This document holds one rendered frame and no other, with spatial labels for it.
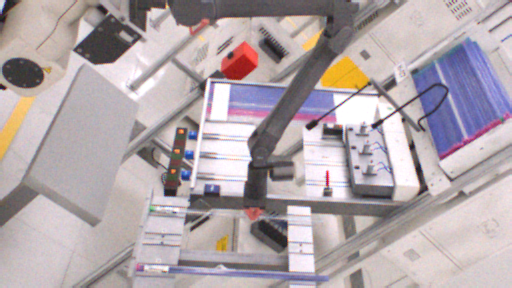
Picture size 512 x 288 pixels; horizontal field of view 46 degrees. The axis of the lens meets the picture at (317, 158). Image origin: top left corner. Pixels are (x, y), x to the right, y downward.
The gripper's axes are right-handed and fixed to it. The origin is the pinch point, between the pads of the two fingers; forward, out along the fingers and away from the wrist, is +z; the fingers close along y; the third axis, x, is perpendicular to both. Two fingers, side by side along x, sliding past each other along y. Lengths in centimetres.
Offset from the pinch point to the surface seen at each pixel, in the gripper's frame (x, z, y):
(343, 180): -31.1, 9.5, 29.5
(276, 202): -7.8, 10.4, 17.2
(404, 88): -57, -4, 72
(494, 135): -71, -25, 16
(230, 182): 7.7, 10.0, 24.8
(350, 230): -79, 191, 180
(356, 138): -36, 4, 46
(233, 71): 11, 24, 117
